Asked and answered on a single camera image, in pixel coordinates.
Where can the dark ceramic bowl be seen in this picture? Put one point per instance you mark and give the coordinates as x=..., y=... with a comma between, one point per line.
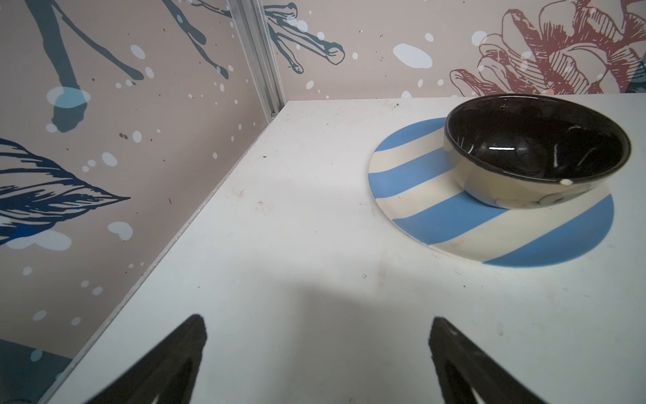
x=515, y=151

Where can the aluminium frame left corner post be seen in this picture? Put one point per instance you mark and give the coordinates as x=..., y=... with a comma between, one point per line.
x=250, y=22

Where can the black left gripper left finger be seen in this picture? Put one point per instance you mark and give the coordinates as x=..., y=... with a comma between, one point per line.
x=167, y=373

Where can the blue striped plate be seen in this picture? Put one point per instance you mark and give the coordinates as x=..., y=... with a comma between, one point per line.
x=411, y=182

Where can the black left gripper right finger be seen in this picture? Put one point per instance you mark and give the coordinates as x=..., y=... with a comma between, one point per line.
x=465, y=371

